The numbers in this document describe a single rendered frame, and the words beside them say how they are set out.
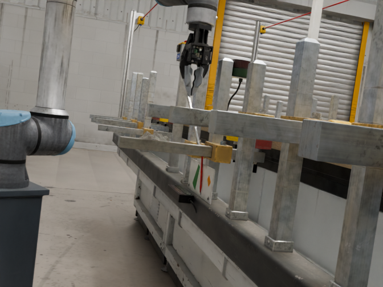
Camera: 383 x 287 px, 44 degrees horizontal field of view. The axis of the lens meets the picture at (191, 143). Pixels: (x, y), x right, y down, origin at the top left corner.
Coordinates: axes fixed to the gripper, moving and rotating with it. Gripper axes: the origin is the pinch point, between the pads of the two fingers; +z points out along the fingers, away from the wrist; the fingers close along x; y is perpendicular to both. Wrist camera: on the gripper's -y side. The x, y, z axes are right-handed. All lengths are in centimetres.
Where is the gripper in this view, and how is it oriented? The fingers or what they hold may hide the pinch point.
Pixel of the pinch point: (190, 91)
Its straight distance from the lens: 149.2
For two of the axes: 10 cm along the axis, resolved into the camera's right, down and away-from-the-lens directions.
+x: 9.6, 1.0, 2.6
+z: -1.2, 9.9, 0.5
